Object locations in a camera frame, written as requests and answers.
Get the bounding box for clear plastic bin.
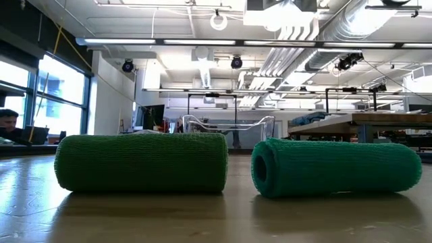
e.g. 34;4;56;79
182;114;276;142

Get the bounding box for person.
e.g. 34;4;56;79
0;108;25;144

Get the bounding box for white ceiling air unit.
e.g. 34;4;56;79
242;0;320;33

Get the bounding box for black ceiling spotlight cluster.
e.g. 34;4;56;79
335;52;365;72

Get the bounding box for black laptop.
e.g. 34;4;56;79
22;125;50;146

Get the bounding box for grass green elastic bandage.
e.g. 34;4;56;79
53;132;230;194

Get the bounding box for round black ceiling camera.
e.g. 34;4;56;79
230;55;244;70
121;59;136;74

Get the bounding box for silver ventilation duct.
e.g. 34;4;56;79
317;0;401;42

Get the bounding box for white cable coil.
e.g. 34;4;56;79
209;12;229;32

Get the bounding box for wooden workbench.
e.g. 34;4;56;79
286;112;432;152

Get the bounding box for black camera rig frame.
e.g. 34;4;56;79
187;92;238;136
325;86;379;114

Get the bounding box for blue cloth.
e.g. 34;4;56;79
290;111;331;128

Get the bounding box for teal elastic bandage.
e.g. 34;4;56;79
250;137;423;199

